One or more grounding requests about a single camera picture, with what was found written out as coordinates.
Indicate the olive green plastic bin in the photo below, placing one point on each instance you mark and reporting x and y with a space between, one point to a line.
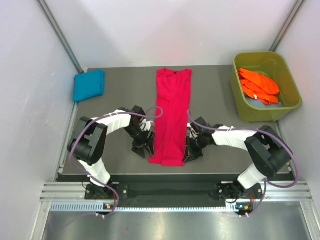
274 66

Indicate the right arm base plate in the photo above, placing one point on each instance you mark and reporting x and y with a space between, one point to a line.
233 191

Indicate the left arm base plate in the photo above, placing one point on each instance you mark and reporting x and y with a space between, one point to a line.
122 192

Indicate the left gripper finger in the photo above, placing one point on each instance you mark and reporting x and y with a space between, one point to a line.
140 151
150 143

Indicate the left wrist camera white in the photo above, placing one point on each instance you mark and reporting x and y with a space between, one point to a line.
146 125

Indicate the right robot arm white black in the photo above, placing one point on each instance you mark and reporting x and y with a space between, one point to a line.
268 153

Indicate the folded blue t shirt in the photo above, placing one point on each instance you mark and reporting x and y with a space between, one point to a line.
88 85

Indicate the orange t shirt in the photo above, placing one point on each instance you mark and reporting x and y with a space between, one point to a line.
258 87

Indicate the slotted cable duct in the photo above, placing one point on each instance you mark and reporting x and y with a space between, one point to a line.
103 207

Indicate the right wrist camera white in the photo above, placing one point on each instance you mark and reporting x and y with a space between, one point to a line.
193 134

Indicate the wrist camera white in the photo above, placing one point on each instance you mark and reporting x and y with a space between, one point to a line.
146 125
193 134

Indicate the grey blue t shirt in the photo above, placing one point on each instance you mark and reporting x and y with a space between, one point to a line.
259 104

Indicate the red t shirt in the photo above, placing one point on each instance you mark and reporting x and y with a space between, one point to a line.
173 99

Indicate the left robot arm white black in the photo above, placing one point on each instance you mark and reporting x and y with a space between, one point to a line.
87 145

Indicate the aluminium frame rail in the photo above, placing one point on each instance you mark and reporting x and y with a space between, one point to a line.
75 191

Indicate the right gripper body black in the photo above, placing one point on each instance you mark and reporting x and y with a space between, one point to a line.
196 146

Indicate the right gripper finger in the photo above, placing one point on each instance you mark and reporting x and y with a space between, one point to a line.
187 150
192 156

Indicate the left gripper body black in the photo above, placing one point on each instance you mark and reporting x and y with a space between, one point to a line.
140 136

